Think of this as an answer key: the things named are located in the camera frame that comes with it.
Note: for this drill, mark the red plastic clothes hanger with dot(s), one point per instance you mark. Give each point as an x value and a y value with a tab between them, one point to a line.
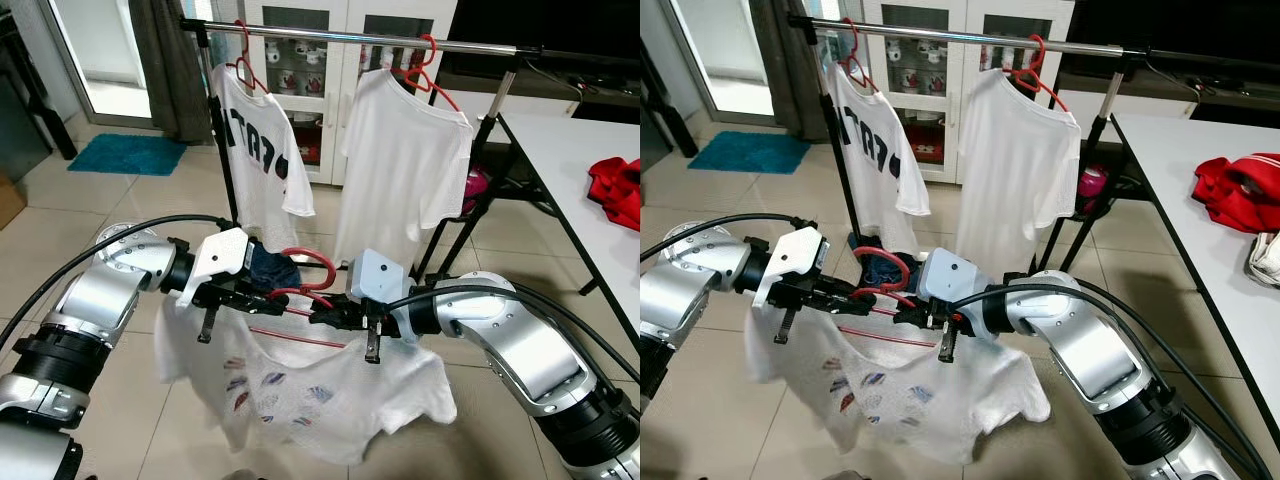
1030	75
245	68
858	65
906	272
420	75
333	270

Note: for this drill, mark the white colour-printed t-shirt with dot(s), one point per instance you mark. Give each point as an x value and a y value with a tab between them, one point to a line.
330	400
930	410

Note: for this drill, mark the red t-shirt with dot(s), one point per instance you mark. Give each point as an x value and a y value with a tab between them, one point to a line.
1240	195
615	195

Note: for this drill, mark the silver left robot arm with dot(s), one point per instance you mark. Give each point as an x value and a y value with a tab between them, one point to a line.
100	290
690	290

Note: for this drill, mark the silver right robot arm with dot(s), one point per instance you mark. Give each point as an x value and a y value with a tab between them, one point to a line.
520	345
1080	345

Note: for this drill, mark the dark blue jeans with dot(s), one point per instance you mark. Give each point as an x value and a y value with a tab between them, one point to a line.
880	270
270	268

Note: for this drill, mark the white t-shirt black lettering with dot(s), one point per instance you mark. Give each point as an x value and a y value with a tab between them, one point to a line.
255	150
870	150

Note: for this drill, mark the teal floor rug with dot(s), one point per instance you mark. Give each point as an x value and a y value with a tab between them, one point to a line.
750	152
128	154

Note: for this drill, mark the plain white t-shirt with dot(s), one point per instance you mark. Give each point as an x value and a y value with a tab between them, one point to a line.
400	160
1015	160

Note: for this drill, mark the pink water bottle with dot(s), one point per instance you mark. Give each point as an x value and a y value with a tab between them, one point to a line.
1092	183
476	188

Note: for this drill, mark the grey curtain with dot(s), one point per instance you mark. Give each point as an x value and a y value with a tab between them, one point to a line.
795	70
170	70

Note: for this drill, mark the black desk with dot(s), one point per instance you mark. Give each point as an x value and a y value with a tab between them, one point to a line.
20	130
650	130

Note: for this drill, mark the printed brown cardboard box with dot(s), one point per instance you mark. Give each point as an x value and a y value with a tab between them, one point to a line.
10	200

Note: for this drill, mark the white table black legs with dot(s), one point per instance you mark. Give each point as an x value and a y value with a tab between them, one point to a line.
570	150
1180	160

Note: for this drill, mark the metal clothes rack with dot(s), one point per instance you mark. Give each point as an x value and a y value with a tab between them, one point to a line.
330	35
940	33

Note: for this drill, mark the glass sliding door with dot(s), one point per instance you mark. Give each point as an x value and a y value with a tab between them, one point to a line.
100	50
720	50

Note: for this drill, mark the white glass-door cabinet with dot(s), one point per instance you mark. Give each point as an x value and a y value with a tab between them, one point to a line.
965	12
350	15

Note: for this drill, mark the white striped garment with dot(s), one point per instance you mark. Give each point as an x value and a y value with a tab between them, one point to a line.
1265	258

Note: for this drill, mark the black television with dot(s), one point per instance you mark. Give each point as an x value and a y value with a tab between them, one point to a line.
550	25
1180	25

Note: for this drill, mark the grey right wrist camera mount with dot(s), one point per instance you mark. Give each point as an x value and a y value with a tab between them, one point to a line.
375	275
945	275

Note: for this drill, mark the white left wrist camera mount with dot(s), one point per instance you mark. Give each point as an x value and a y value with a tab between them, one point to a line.
215	255
790	255

